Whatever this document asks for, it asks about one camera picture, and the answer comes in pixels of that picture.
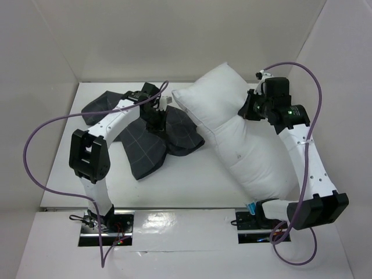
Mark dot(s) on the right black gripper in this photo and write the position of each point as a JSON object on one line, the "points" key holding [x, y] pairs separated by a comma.
{"points": [[248, 105]]}

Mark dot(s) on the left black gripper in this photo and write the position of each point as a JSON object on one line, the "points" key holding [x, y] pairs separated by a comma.
{"points": [[161, 126]]}

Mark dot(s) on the dark grey checked pillowcase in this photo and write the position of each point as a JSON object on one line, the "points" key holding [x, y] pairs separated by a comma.
{"points": [[145, 151]]}

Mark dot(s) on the white pillow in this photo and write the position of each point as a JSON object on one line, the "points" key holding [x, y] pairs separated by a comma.
{"points": [[250, 150]]}

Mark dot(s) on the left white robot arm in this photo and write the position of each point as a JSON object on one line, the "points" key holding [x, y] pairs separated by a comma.
{"points": [[89, 150]]}

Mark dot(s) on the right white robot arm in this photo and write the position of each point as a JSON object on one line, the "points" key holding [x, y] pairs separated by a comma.
{"points": [[319, 203]]}

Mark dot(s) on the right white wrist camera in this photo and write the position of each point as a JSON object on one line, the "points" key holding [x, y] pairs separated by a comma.
{"points": [[261, 76]]}

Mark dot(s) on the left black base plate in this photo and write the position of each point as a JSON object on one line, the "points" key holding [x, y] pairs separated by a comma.
{"points": [[121, 227]]}

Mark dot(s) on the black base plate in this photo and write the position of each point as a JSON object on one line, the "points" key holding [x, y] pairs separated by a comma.
{"points": [[251, 231], [121, 227]]}

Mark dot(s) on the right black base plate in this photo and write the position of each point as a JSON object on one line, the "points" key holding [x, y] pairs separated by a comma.
{"points": [[251, 231]]}

